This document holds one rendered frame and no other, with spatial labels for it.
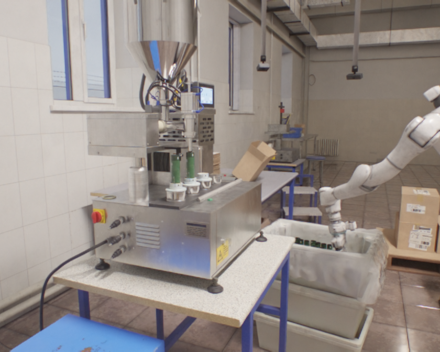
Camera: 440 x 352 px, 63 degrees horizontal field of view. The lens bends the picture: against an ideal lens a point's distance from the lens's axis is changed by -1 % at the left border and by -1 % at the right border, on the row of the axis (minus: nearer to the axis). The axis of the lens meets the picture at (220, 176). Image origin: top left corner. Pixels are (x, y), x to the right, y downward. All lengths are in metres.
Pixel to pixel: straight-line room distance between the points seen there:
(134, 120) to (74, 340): 0.76
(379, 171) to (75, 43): 2.87
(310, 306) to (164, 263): 0.98
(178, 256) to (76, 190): 1.88
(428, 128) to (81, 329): 1.44
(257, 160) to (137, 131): 1.85
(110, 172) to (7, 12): 1.43
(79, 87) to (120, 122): 2.32
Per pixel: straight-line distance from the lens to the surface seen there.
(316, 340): 2.13
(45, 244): 2.90
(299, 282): 2.03
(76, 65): 3.64
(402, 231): 3.63
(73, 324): 1.47
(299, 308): 2.08
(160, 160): 1.64
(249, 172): 3.06
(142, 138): 1.28
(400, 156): 1.56
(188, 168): 1.35
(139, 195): 1.33
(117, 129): 1.34
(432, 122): 1.55
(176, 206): 1.21
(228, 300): 1.21
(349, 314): 2.00
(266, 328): 2.23
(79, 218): 3.10
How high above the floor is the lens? 1.33
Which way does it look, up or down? 9 degrees down
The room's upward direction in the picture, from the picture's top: straight up
